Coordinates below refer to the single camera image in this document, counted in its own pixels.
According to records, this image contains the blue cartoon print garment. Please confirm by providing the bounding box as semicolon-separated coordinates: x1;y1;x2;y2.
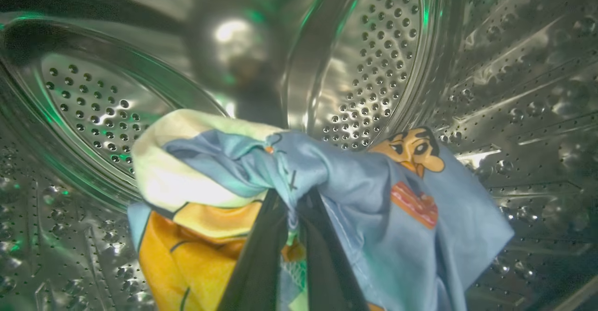
164;127;515;311
127;109;299;311

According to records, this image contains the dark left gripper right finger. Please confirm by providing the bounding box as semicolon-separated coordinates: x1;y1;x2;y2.
299;191;370;311

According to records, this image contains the stainless steel washer drum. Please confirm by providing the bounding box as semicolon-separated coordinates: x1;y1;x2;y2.
0;0;598;311

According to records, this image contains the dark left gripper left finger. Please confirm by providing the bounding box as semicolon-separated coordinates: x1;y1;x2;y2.
217;191;288;311

